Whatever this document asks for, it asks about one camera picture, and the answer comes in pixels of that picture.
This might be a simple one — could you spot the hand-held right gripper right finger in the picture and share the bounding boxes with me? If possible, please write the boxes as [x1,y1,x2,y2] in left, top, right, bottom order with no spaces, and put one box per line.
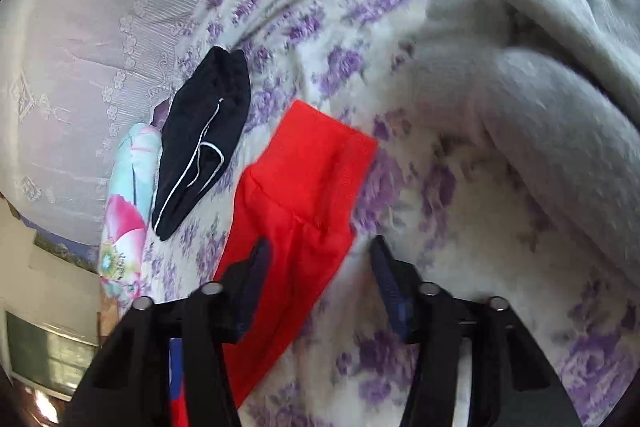
[369,234,583,427]

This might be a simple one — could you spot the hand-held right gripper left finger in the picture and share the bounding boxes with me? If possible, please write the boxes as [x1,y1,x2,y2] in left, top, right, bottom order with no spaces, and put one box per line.
[62,237,273,427]

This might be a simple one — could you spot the red sweater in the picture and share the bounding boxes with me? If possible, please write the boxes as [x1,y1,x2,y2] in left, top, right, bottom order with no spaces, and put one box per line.
[167,99,379,427]

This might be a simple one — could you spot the purple floral bedsheet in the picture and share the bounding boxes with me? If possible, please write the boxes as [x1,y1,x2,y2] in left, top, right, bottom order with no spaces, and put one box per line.
[100,0,640,427]

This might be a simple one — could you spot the folded colourful floral quilt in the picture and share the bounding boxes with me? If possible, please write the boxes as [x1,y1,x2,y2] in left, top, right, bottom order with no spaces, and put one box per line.
[97,123,163,303]

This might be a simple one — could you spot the blue printed panel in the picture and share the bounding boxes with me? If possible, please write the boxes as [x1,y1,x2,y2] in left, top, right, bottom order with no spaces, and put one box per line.
[20,213,101,275]

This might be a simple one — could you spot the window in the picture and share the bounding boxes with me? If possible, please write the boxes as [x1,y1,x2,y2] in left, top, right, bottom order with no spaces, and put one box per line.
[2,307,101,400]

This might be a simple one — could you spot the grey fleece blanket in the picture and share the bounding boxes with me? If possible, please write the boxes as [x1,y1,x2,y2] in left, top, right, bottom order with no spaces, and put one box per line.
[425,0,640,268]

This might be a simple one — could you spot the white lace headboard cover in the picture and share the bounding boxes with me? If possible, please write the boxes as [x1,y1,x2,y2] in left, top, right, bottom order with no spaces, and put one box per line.
[0,0,281,248]

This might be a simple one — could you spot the black pants with white drawstring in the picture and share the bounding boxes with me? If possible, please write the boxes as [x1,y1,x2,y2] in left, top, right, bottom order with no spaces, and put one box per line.
[151,47,252,242]

